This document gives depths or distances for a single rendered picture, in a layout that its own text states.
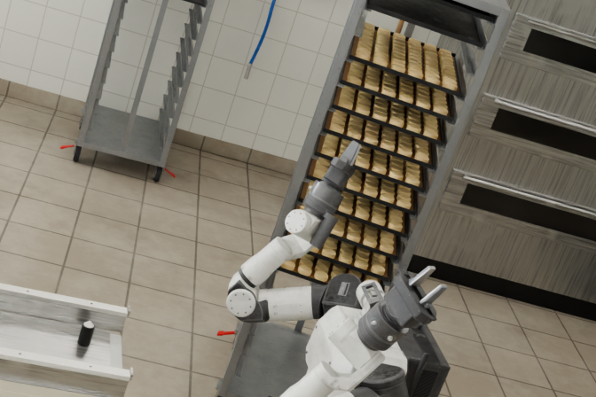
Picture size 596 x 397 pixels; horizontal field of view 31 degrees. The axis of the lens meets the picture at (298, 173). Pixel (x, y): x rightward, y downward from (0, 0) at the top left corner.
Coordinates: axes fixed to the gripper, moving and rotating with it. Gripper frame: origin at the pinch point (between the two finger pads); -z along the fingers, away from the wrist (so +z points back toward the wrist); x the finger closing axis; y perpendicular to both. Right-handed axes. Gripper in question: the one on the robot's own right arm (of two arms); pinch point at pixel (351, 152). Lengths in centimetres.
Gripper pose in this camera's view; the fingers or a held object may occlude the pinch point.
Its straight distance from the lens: 287.3
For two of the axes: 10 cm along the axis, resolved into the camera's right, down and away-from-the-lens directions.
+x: -1.5, -1.0, -9.8
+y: -8.4, -5.1, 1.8
